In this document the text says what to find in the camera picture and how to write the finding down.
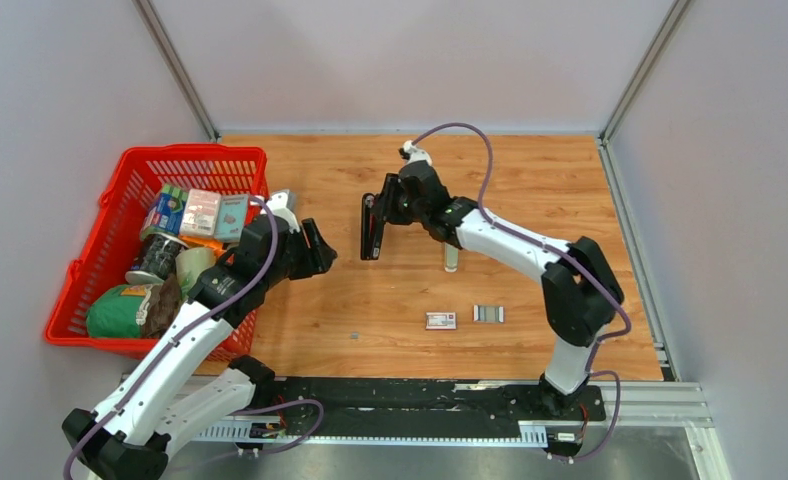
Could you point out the red white staple box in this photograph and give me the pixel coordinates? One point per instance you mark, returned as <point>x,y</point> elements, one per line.
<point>441,321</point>

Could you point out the pink sponge pack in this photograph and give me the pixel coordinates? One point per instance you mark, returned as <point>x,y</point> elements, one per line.
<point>200,214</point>

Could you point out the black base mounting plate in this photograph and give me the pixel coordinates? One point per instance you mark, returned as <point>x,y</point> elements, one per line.
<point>421,408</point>

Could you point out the black stapler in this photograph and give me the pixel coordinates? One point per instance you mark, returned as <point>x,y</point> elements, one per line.
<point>372,231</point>

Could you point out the blue green scrubber pack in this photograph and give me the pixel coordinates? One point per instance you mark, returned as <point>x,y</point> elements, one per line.
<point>166,212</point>

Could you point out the dark glass jar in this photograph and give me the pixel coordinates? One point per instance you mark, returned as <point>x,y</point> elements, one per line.
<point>156,259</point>

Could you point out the red plastic shopping basket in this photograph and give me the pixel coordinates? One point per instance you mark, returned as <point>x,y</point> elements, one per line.
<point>113,242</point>

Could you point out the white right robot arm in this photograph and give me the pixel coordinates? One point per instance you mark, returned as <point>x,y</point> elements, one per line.
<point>580,291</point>

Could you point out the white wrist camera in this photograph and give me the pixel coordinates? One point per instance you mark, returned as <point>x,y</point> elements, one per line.
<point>282,204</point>
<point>410,153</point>

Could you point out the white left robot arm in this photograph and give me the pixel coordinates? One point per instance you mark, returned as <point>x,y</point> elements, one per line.
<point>135,432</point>

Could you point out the green snack bag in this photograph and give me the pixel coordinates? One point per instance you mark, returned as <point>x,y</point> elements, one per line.
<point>122,312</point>

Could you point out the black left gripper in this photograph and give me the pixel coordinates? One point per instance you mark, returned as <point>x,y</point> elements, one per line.
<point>316,259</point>

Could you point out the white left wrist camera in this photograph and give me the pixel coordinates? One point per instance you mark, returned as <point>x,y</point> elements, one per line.
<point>282,204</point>

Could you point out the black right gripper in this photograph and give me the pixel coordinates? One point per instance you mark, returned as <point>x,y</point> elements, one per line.
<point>391,190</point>

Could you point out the teal sponge pack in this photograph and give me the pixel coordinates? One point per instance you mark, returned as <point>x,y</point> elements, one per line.
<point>231,217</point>

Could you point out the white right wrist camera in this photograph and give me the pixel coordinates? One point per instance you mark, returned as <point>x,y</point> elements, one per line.
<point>410,153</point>

